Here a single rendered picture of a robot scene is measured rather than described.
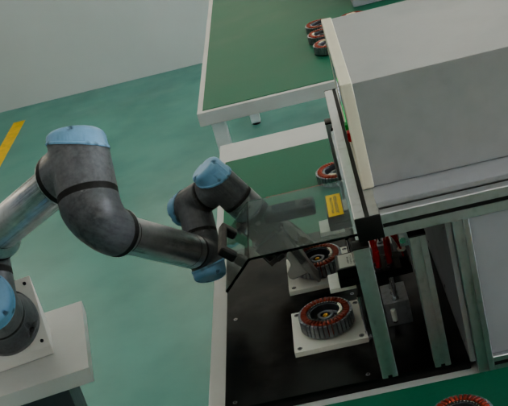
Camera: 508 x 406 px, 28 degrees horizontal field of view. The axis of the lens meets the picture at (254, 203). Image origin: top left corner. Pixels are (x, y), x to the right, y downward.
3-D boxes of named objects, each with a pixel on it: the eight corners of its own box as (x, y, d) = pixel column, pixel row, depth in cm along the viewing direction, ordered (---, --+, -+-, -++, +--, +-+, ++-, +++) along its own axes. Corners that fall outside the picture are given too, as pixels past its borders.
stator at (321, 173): (317, 176, 282) (314, 163, 281) (356, 167, 281) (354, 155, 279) (318, 192, 272) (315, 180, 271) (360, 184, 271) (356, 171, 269)
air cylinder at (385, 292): (389, 327, 204) (383, 304, 201) (384, 308, 210) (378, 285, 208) (413, 321, 203) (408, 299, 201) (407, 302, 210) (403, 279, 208)
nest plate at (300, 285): (289, 296, 224) (289, 292, 223) (287, 263, 237) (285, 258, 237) (356, 281, 222) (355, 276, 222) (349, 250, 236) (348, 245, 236)
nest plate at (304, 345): (295, 358, 202) (294, 353, 201) (292, 318, 216) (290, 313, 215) (369, 341, 201) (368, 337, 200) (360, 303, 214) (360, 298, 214)
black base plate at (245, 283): (227, 420, 193) (224, 410, 192) (230, 259, 251) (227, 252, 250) (471, 368, 189) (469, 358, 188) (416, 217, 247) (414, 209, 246)
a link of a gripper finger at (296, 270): (304, 294, 224) (280, 261, 226) (324, 277, 222) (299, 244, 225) (299, 295, 221) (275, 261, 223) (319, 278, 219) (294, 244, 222)
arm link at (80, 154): (-53, 289, 219) (78, 184, 183) (-62, 225, 224) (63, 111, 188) (-3, 289, 227) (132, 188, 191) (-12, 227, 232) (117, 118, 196)
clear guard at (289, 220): (226, 293, 184) (217, 265, 181) (226, 233, 206) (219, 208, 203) (401, 254, 181) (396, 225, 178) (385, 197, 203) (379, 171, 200)
